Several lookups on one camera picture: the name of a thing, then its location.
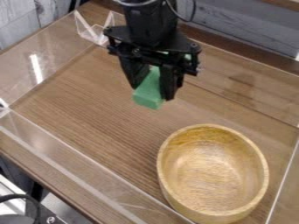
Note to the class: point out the clear acrylic corner bracket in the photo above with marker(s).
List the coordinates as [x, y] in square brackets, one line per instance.
[93, 32]

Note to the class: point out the green rectangular block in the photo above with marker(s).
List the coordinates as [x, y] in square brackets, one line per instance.
[147, 94]

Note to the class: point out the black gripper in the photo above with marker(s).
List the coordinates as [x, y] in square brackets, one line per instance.
[149, 40]

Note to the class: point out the brown wooden bowl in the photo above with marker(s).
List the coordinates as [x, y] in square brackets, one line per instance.
[213, 173]

